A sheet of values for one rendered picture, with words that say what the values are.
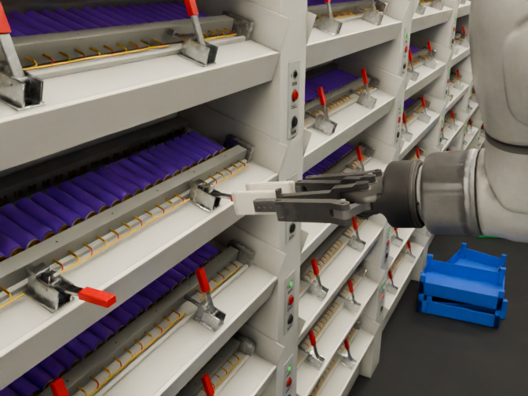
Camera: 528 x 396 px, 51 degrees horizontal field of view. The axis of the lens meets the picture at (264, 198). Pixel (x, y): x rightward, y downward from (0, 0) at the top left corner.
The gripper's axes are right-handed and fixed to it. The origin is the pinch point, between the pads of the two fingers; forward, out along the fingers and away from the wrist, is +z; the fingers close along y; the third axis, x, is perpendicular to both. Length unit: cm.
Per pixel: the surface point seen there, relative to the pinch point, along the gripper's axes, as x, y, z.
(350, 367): -75, 69, 24
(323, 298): -38, 42, 16
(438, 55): 1, 158, 10
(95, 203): 4.5, -13.9, 14.4
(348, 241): -36, 70, 19
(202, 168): 3.4, 3.8, 11.5
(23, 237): 4.5, -24.1, 14.4
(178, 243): -2.4, -9.2, 7.5
